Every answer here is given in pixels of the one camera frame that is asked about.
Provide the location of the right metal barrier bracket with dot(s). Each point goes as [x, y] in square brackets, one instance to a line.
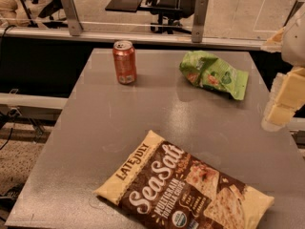
[199, 17]

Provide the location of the brown tortilla chip bag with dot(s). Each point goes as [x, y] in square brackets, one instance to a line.
[165, 187]

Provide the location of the black office chair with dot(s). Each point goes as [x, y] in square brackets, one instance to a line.
[169, 12]

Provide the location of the orange soda can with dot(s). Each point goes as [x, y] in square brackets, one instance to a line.
[124, 61]

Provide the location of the metal barrier rail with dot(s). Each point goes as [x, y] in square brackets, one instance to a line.
[144, 39]

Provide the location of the green rice chip bag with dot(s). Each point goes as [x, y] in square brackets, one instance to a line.
[208, 71]

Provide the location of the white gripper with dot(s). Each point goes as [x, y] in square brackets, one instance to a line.
[295, 42]

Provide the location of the metal barrier bracket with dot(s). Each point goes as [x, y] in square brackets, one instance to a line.
[74, 25]
[199, 17]

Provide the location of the left metal barrier bracket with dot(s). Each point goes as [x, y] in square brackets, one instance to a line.
[74, 25]

